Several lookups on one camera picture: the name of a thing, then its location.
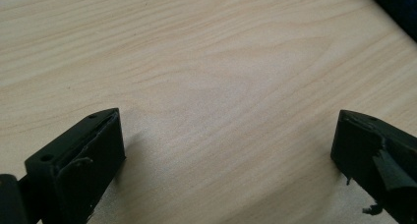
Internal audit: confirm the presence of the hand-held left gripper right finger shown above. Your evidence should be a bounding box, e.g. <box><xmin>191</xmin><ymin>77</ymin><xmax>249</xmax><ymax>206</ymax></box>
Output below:
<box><xmin>329</xmin><ymin>109</ymin><xmax>417</xmax><ymax>224</ymax></box>

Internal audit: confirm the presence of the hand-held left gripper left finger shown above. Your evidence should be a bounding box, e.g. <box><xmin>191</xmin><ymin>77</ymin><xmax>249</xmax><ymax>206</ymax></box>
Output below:
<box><xmin>24</xmin><ymin>107</ymin><xmax>127</xmax><ymax>224</ymax></box>

